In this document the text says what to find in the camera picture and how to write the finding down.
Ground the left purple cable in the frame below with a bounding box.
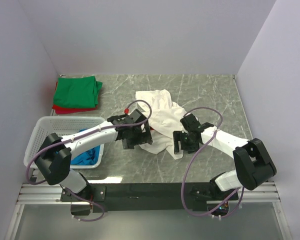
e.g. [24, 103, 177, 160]
[26, 99, 153, 223]

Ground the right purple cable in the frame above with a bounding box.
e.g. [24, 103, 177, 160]
[181, 106, 246, 220]

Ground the white t shirt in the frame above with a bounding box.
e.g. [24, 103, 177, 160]
[135, 89, 186, 160]

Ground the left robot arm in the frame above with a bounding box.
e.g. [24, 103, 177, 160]
[33, 109, 153, 200]

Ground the purple cable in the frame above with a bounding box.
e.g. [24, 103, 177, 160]
[26, 99, 153, 223]
[181, 106, 246, 220]

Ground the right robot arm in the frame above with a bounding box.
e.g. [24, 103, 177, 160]
[173, 113, 277, 200]

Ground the white plastic basket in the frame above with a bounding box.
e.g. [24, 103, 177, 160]
[23, 116, 105, 166]

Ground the blue t shirt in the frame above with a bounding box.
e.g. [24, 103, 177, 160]
[69, 128, 101, 167]

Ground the red folded t shirt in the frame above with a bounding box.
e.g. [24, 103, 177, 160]
[51, 81, 99, 115]

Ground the green folded t shirt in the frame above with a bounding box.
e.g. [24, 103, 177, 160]
[52, 76, 104, 109]

